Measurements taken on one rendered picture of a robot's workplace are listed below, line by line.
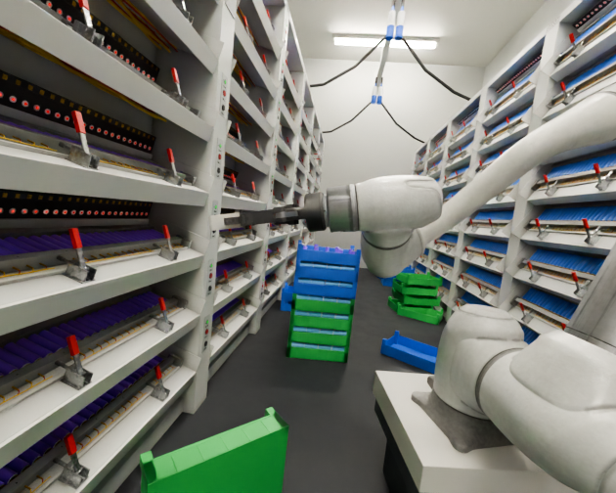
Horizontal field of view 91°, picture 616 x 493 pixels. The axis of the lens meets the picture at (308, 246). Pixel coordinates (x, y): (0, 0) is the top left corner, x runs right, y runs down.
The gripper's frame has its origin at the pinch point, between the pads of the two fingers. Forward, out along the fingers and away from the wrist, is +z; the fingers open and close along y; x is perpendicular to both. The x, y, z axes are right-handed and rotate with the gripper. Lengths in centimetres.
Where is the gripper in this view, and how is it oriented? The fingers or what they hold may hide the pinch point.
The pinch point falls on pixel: (226, 221)
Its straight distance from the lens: 63.5
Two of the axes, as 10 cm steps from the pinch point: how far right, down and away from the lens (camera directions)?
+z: -9.9, 0.9, 1.3
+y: 1.2, -0.9, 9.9
